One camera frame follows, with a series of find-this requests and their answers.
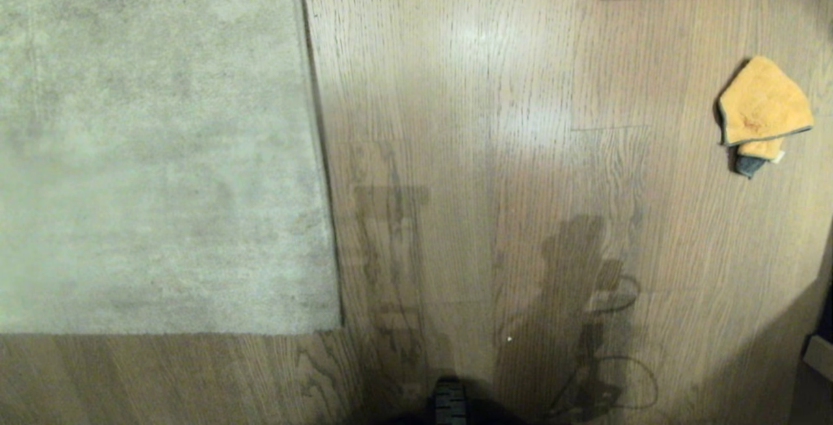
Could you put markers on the orange microfibre cloth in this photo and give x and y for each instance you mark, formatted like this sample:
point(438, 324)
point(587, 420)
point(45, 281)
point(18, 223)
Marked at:
point(761, 109)

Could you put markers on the dark furniture piece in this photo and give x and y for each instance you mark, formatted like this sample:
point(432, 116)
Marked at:
point(821, 353)

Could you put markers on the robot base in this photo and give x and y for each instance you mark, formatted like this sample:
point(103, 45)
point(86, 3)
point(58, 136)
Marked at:
point(450, 405)

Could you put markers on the grey shaggy rug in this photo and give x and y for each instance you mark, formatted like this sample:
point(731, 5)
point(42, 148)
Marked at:
point(156, 151)

